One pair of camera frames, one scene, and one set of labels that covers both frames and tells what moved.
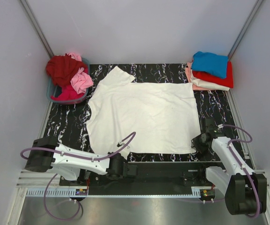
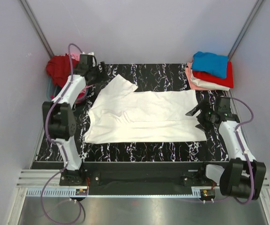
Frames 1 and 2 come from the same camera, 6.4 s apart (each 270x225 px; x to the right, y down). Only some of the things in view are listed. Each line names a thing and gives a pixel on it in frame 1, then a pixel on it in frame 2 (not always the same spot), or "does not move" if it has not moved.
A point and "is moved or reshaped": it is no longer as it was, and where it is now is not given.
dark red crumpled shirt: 62,69 does not move
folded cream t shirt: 205,84 does not move
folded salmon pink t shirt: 194,87 does not move
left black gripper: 133,170 -> 97,73
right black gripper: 196,144 -> 201,116
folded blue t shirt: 215,64 does not move
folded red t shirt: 228,82 does not move
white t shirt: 163,116 is moved or reshaped
